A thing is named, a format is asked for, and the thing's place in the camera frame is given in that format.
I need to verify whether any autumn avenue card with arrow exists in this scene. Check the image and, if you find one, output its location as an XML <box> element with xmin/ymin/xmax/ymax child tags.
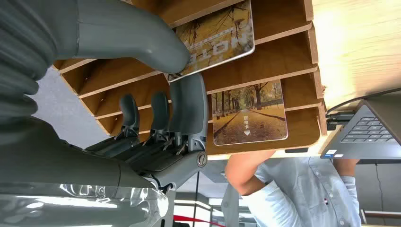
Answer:
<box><xmin>211</xmin><ymin>79</ymin><xmax>289</xmax><ymax>147</ymax></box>

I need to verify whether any person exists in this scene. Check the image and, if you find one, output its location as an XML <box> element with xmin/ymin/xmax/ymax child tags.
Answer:
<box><xmin>224</xmin><ymin>149</ymin><xmax>363</xmax><ymax>227</ymax></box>

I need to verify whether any tiered wooden card rack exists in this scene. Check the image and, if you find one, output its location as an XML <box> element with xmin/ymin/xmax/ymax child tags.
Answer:
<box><xmin>52</xmin><ymin>0</ymin><xmax>328</xmax><ymax>157</ymax></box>

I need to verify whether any ribbed grey right arm sleeve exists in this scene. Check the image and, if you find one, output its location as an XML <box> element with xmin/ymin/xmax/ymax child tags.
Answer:
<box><xmin>0</xmin><ymin>0</ymin><xmax>79</xmax><ymax>127</ymax></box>

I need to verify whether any thin black pole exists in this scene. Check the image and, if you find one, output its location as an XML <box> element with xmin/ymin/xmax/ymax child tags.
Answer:
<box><xmin>192</xmin><ymin>171</ymin><xmax>201</xmax><ymax>227</ymax></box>

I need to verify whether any red barrier ribbon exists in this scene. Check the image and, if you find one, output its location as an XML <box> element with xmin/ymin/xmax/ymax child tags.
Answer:
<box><xmin>173</xmin><ymin>214</ymin><xmax>228</xmax><ymax>227</ymax></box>

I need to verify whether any grey desk leg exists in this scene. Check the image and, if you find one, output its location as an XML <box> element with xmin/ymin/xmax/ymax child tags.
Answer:
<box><xmin>220</xmin><ymin>183</ymin><xmax>242</xmax><ymax>227</ymax></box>

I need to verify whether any black usb plug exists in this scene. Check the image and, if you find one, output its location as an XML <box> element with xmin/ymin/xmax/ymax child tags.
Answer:
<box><xmin>325</xmin><ymin>111</ymin><xmax>357</xmax><ymax>122</ymax></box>
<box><xmin>326</xmin><ymin>120</ymin><xmax>348</xmax><ymax>131</ymax></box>

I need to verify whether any dark grey laptop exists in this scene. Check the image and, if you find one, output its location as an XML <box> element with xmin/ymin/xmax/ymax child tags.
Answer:
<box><xmin>320</xmin><ymin>94</ymin><xmax>401</xmax><ymax>165</ymax></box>

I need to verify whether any black laptop cable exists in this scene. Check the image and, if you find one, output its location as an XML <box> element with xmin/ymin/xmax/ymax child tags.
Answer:
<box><xmin>325</xmin><ymin>87</ymin><xmax>401</xmax><ymax>115</ymax></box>

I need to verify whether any thin black wall cable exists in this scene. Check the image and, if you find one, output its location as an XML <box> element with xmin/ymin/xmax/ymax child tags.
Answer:
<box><xmin>375</xmin><ymin>164</ymin><xmax>385</xmax><ymax>218</ymax></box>

